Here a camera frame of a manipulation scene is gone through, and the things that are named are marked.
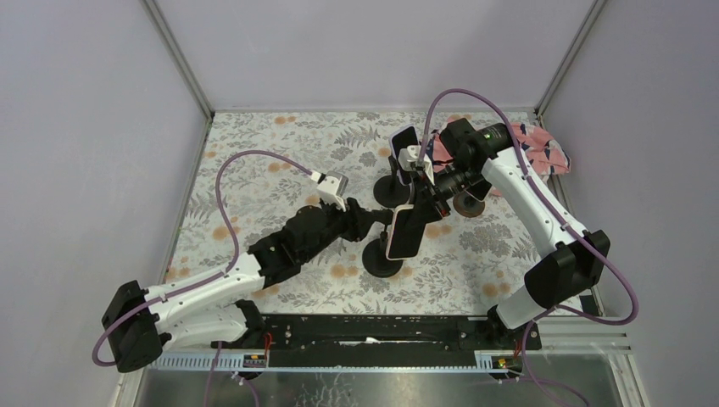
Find black phone stand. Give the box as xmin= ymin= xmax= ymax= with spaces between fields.
xmin=362 ymin=226 xmax=404 ymax=279
xmin=373 ymin=156 xmax=415 ymax=208

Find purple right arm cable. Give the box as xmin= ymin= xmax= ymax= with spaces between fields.
xmin=417 ymin=88 xmax=640 ymax=407

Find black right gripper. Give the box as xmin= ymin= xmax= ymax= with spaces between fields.
xmin=402 ymin=160 xmax=484 ymax=231

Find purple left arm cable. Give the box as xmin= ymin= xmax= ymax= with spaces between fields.
xmin=92 ymin=150 xmax=327 ymax=369

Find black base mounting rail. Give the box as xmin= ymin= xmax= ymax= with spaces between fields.
xmin=210 ymin=313 xmax=543 ymax=369

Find phone with beige case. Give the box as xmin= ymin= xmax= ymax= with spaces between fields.
xmin=385 ymin=204 xmax=427 ymax=260

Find white slotted cable duct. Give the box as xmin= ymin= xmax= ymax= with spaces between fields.
xmin=144 ymin=351 xmax=523 ymax=373

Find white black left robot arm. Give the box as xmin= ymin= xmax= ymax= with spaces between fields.
xmin=92 ymin=198 xmax=393 ymax=373

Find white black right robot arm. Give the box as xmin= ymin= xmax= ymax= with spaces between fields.
xmin=433 ymin=118 xmax=610 ymax=349

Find floral patterned table mat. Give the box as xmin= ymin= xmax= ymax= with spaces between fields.
xmin=165 ymin=112 xmax=539 ymax=315

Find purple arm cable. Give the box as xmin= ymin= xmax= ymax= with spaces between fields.
xmin=92 ymin=150 xmax=327 ymax=369
xmin=417 ymin=88 xmax=640 ymax=407

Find pink patterned cloth bag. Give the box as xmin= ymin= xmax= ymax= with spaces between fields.
xmin=426 ymin=114 xmax=571 ymax=183

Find phone with lavender case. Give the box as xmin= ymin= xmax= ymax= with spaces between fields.
xmin=389 ymin=125 xmax=419 ymax=186

